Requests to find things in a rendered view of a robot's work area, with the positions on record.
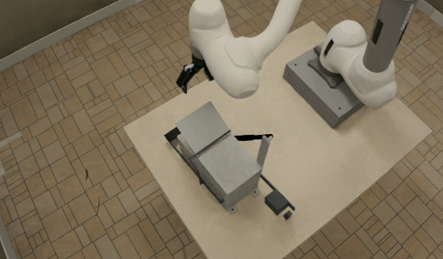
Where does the black straight rod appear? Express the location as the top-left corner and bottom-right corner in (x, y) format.
(234, 134), (274, 141)

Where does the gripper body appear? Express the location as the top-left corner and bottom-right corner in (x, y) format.
(191, 54), (206, 69)

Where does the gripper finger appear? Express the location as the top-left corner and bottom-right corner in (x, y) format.
(176, 64), (203, 94)

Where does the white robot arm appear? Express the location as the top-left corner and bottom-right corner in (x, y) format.
(188, 0), (418, 109)

